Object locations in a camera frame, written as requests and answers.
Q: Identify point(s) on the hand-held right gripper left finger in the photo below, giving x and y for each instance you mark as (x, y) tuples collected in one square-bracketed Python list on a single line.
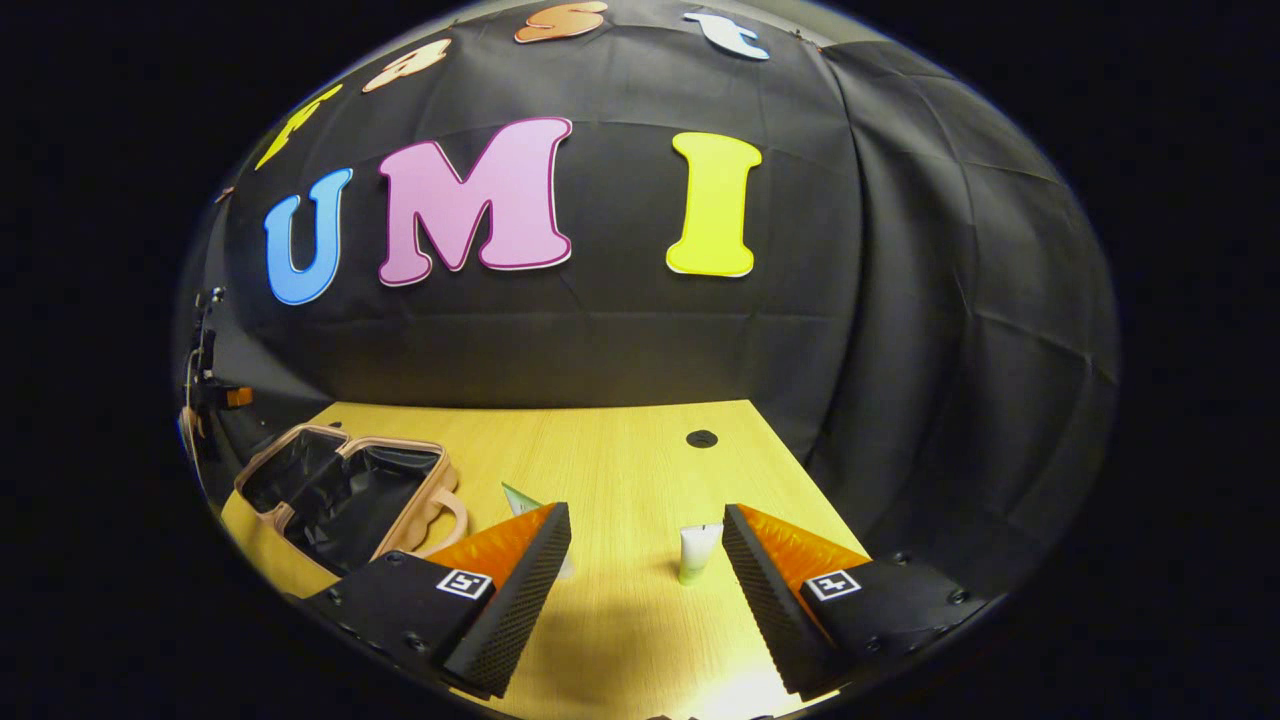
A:
[(520, 600)]

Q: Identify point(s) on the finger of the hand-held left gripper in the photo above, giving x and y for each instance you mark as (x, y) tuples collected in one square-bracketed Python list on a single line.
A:
[(238, 397)]

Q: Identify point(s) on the black backdrop cloth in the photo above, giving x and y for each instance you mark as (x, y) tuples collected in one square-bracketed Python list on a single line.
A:
[(620, 340)]

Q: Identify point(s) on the green and white cream tube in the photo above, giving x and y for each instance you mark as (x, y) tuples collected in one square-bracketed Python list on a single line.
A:
[(518, 497)]

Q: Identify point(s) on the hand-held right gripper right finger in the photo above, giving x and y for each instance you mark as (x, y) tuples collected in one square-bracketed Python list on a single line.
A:
[(770, 600)]

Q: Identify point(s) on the pink suitcase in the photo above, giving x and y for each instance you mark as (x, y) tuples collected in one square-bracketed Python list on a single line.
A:
[(420, 510)]

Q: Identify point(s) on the small white cream tube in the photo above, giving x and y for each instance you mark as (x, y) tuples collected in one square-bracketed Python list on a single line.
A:
[(697, 553)]

